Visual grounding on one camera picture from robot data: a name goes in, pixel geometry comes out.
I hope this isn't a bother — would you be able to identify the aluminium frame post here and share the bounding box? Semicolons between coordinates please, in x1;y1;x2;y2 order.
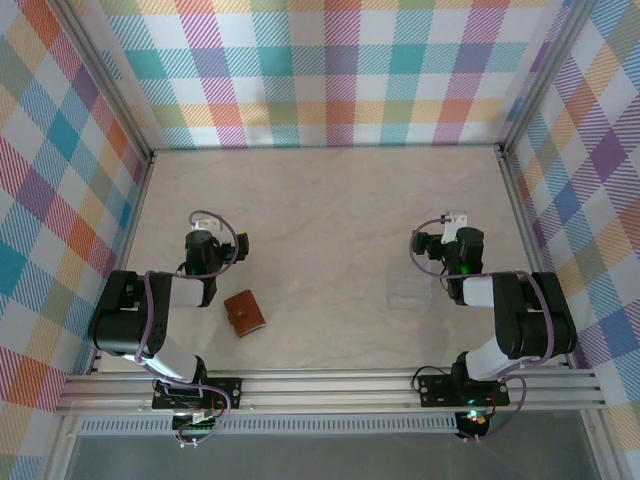
52;0;155;164
497;0;599;159

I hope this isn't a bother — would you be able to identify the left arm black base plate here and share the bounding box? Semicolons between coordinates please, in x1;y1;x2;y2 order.
151;377;245;412

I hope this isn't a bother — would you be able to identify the grey slotted cable duct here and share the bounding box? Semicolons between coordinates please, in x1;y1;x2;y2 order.
78;417;460;437

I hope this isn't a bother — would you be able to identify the aluminium side rail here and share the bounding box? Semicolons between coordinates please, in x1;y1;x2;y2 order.
85;149;157;376
497;144;576;371

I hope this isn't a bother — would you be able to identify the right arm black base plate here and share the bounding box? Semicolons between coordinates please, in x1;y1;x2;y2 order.
417;373;512;409

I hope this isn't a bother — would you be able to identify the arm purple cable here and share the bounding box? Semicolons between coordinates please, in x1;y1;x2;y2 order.
408;215;557;446
133;208;240;450

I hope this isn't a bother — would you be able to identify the aluminium mounting rail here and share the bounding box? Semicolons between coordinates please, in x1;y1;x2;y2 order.
53;368;607;415

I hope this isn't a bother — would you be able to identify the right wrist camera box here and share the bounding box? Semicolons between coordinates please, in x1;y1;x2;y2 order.
441;211;470;245

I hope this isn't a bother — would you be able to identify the brown leather card holder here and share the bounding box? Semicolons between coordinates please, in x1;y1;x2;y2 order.
223;289;268;339

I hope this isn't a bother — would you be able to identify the aluminium frame leg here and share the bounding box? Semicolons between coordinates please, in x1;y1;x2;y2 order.
43;412;81;480
582;407;624;480

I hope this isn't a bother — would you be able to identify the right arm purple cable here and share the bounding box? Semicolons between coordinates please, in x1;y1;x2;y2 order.
408;215;557;446

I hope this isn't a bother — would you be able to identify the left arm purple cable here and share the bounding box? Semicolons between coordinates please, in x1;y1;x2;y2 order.
133;208;240;450

